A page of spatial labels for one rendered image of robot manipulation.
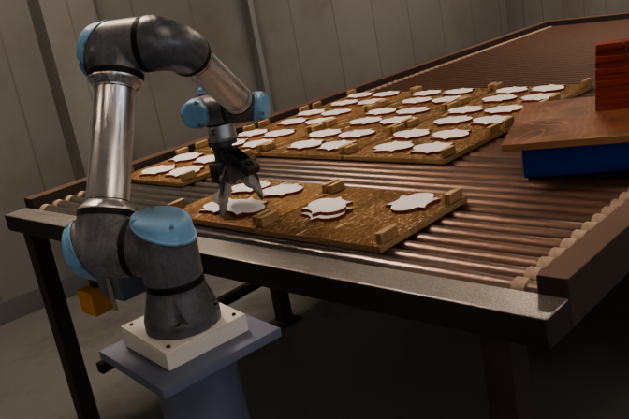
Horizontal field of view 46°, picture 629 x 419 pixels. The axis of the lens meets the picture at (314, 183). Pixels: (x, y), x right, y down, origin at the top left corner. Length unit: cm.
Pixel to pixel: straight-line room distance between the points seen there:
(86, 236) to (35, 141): 301
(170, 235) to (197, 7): 365
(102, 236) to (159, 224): 13
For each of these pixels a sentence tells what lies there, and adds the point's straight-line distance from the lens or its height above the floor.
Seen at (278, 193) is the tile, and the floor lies 95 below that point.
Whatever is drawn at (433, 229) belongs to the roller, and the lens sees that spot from 173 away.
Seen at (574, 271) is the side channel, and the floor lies 95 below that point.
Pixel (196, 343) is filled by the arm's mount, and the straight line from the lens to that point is 145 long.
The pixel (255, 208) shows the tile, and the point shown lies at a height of 95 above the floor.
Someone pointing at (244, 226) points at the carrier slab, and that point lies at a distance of 194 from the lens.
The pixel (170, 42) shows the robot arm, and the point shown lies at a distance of 154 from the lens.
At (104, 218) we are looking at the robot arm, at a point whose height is 115.
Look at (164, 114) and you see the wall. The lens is 480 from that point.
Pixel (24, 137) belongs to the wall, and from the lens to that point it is 446.
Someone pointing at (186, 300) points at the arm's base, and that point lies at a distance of 144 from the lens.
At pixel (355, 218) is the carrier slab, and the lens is 183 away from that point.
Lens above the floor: 150
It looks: 15 degrees down
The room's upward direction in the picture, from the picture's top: 11 degrees counter-clockwise
